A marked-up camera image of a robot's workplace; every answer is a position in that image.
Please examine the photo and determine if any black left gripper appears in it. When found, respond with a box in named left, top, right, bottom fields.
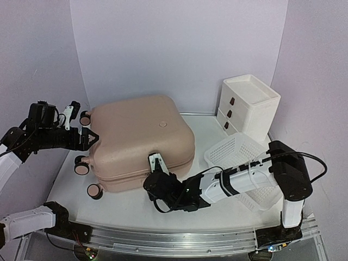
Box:
left=36, top=127, right=98, bottom=151

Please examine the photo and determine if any pink hard-shell suitcase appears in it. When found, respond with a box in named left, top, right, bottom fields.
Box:
left=74, top=95, right=195, bottom=200

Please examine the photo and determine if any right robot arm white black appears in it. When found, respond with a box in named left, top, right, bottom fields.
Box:
left=143, top=141, right=313, bottom=246

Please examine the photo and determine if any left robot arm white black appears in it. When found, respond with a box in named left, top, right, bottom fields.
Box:
left=1, top=127, right=92, bottom=246

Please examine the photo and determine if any white perforated plastic basket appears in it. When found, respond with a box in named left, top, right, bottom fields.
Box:
left=204, top=133, right=282, bottom=212

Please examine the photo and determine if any white three-drawer storage cabinet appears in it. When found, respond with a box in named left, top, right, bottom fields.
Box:
left=217, top=74, right=281, bottom=142

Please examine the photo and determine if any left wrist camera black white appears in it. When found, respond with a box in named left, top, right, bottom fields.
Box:
left=26, top=101, right=80, bottom=132

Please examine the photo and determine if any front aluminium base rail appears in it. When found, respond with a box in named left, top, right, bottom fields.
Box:
left=80, top=217, right=326, bottom=259

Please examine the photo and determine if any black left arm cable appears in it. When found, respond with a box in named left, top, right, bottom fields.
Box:
left=45, top=231, right=82, bottom=251

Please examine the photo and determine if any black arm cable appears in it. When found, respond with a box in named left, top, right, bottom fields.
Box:
left=45, top=231, right=82, bottom=251
left=239, top=152, right=327, bottom=183

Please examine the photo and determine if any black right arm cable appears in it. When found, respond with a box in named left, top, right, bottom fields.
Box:
left=239, top=152, right=327, bottom=183

